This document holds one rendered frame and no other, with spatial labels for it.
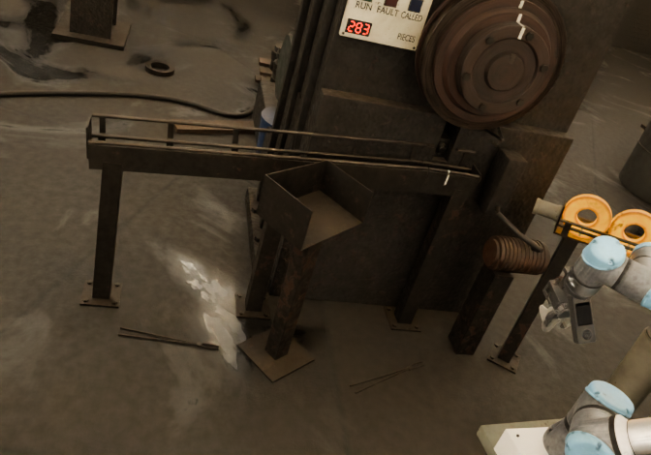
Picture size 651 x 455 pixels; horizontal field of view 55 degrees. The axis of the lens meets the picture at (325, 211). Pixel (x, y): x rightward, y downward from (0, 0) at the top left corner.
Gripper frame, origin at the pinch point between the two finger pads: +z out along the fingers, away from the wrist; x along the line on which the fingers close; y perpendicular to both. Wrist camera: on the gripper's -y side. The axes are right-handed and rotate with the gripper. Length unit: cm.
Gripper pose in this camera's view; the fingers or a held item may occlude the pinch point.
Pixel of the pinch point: (555, 328)
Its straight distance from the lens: 171.2
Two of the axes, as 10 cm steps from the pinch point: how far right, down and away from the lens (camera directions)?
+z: -0.4, 5.8, 8.1
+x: -9.8, 1.4, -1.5
